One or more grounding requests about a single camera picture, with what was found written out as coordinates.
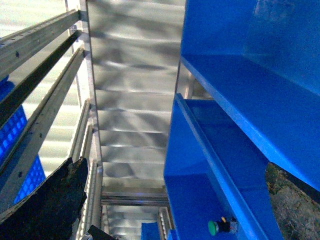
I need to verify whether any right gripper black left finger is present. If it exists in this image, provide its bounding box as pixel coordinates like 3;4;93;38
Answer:
0;157;88;240

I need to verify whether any smooth blue centre bin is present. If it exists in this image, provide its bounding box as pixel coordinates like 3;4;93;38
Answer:
180;0;320;189

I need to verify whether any steel roller track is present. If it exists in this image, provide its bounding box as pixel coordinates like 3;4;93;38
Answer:
68;98;103;240

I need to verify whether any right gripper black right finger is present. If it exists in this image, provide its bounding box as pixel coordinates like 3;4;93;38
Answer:
265;163;320;240

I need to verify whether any ribbed blue bin at right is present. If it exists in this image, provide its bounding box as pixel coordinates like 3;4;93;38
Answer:
164;94;282;240

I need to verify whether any green push button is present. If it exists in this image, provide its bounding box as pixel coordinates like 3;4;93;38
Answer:
207;216;239;236

